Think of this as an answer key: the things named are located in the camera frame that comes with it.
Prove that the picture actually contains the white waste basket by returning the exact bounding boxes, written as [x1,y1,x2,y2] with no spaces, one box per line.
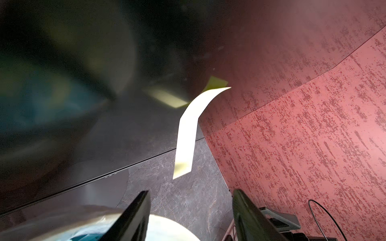
[1,205,198,241]

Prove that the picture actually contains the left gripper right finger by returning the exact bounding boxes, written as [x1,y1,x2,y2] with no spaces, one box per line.
[232,189,286,241]

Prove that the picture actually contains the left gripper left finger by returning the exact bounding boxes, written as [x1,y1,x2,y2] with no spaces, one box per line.
[99,191,151,241]

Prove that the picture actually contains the black computer monitor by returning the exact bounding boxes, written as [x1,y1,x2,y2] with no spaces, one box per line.
[0,0,386,215]

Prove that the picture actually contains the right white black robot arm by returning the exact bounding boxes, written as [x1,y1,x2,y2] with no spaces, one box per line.
[280,231,337,241]

